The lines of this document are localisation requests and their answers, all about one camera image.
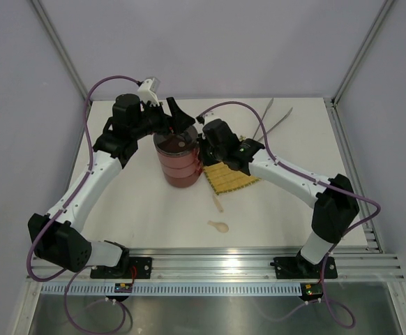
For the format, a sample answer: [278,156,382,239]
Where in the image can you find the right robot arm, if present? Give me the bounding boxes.
[199,119,359,278]

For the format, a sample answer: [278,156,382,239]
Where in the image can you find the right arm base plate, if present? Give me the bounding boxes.
[270,256,338,279]

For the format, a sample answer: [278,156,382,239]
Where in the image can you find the purple cable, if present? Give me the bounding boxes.
[26,74,144,333]
[197,100,382,329]

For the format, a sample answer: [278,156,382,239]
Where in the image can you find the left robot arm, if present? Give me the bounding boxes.
[27,94,195,281]

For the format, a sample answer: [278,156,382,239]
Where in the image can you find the beige spoon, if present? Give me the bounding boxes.
[207,221,230,233]

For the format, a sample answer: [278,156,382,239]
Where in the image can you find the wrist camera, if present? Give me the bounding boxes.
[196,110,217,125]
[137,77,160,106]

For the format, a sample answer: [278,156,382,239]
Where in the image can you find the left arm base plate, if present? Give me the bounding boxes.
[90,256,153,280]

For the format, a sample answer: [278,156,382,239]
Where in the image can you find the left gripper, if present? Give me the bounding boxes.
[132,98,195,140]

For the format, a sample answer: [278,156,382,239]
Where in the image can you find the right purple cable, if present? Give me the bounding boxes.
[197,100,382,329]

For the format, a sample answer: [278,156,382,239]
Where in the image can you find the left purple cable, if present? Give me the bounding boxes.
[26,74,144,333]

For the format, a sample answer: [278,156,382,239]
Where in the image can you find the red steel bowl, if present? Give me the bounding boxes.
[161,164,202,178]
[157,152,197,169]
[164,173,200,188]

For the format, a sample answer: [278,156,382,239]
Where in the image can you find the aluminium rail frame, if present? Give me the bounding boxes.
[14,228,406,335]

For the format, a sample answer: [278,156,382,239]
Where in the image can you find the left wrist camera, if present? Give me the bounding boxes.
[137,77,160,106]

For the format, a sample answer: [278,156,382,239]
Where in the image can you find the bamboo woven tray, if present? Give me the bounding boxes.
[203,163,261,195]

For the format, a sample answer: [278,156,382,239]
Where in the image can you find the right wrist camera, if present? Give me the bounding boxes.
[196,110,217,125]

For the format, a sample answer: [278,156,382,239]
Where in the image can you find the white slotted cable duct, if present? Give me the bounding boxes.
[40,283,303,296]

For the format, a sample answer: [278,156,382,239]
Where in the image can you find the metal tongs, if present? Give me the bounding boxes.
[261,98,293,135]

